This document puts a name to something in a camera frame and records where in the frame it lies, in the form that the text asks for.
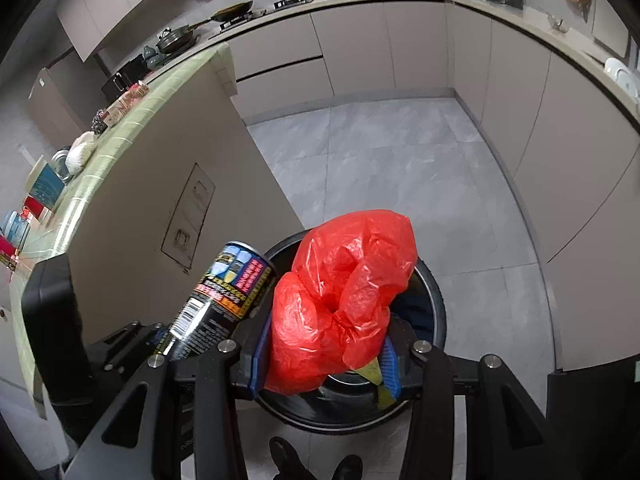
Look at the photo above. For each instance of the red and white carton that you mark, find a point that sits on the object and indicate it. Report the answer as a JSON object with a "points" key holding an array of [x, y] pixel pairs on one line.
{"points": [[127, 102]]}

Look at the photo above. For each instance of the black gas stove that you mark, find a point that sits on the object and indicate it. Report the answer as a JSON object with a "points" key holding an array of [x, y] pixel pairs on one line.
{"points": [[280, 6]]}

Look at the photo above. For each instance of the black shoe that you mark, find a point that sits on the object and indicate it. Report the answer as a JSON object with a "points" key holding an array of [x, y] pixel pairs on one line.
{"points": [[290, 460], [347, 467]]}

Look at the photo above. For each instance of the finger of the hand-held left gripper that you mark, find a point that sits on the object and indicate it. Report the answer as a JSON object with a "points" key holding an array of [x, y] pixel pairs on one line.
{"points": [[125, 340]]}

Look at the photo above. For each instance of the beige upper cabinets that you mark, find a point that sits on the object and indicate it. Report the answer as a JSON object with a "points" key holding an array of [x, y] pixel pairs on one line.
{"points": [[115, 0]]}

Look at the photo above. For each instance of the white cutting board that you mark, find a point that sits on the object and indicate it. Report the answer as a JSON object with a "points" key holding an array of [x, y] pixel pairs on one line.
{"points": [[611, 27]]}

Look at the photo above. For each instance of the black microwave oven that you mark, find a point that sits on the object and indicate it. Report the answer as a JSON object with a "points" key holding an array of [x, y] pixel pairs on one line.
{"points": [[122, 80]]}

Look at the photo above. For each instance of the light blue jar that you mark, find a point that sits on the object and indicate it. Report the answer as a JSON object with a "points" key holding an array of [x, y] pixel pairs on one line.
{"points": [[15, 232]]}

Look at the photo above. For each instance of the black trash bin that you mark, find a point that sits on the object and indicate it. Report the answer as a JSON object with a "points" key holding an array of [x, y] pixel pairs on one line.
{"points": [[350, 410]]}

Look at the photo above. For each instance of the beige refrigerator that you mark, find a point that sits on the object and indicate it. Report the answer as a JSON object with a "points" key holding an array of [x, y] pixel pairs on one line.
{"points": [[50, 100]]}

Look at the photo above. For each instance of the blue and white paper cup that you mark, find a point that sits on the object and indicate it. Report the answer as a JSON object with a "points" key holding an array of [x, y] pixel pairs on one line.
{"points": [[45, 185]]}

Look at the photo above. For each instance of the white plates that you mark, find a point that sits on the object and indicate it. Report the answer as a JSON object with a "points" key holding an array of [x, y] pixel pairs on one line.
{"points": [[622, 77]]}

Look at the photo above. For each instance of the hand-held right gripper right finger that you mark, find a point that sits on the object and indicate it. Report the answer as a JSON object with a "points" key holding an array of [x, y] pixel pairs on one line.
{"points": [[391, 367]]}

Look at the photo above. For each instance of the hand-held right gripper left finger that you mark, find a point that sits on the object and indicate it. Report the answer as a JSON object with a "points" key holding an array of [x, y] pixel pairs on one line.
{"points": [[259, 365]]}

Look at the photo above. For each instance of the red packet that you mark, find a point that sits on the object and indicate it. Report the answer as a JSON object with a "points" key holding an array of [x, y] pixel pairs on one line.
{"points": [[10, 255]]}

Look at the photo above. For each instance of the frying pan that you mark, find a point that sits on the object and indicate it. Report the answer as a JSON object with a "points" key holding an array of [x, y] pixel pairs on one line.
{"points": [[232, 10]]}

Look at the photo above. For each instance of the red plastic bag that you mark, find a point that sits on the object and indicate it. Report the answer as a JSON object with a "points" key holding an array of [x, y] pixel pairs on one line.
{"points": [[325, 320]]}

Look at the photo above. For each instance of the yellow sponge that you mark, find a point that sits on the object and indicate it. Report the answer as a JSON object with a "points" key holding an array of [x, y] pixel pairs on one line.
{"points": [[372, 372]]}

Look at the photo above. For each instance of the black printed can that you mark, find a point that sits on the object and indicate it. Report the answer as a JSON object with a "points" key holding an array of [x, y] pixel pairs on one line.
{"points": [[225, 295]]}

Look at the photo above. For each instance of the beige kitchen counter cabinets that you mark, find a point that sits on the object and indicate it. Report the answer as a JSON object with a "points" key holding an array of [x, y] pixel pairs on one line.
{"points": [[400, 45]]}

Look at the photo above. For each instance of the dark lidded wok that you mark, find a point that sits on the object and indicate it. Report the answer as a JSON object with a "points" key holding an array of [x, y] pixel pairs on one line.
{"points": [[175, 40]]}

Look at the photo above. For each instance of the teal ceramic vase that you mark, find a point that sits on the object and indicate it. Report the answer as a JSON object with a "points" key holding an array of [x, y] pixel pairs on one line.
{"points": [[151, 57]]}

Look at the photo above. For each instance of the white paper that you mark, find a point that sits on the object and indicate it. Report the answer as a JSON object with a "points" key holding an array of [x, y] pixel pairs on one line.
{"points": [[80, 152]]}

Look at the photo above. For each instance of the beige kitchen island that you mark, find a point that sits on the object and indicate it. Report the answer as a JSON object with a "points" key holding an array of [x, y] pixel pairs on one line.
{"points": [[150, 185]]}

